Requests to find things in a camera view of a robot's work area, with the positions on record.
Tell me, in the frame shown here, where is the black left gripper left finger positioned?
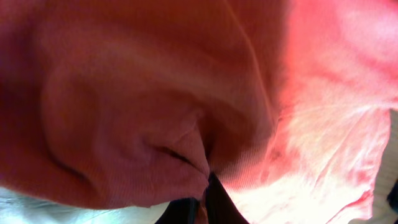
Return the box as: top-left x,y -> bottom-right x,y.
155,198 -> 199,224

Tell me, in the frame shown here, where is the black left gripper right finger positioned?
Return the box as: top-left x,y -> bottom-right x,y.
205,173 -> 249,224

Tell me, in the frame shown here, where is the red printed t-shirt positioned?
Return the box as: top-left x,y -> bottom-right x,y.
1,0 -> 397,223

